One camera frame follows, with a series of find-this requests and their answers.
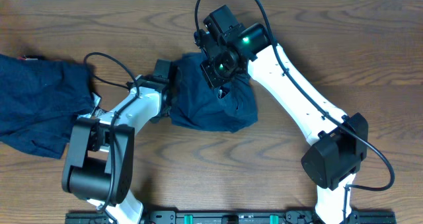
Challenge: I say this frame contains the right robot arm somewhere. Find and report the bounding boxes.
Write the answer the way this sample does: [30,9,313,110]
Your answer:
[194,22,368,223]

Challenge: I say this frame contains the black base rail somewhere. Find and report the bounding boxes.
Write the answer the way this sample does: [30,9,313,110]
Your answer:
[65,209,397,224]

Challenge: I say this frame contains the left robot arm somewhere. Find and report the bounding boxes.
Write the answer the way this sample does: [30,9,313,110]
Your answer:
[61,75,173,223]

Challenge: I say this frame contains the blue denim shorts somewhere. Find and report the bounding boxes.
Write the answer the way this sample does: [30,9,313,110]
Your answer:
[169,53,258,133]

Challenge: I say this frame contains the black clothing label tag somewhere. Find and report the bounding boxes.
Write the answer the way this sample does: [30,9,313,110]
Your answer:
[92,107,108,118]

